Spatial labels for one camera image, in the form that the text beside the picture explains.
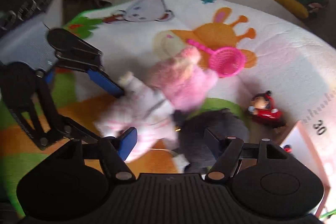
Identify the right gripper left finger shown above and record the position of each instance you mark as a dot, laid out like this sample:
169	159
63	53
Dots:
76	179

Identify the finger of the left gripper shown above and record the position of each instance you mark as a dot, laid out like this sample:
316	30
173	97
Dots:
76	54
19	83

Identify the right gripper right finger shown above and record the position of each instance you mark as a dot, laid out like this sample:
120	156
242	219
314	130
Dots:
266	180

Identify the pink haired plush doll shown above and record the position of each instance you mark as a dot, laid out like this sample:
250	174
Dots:
175	84

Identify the pink toy net scoop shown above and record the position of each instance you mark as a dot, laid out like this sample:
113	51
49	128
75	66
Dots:
226	61

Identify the pink cardboard box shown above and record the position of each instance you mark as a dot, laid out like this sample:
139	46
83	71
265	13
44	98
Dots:
296	141

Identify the red dress girl figurine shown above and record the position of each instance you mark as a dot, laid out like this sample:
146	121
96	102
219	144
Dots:
263	110

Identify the black plush toy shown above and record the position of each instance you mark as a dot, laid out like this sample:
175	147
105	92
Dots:
199	136

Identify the colourful children play mat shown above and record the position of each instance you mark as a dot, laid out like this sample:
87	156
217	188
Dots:
294	64

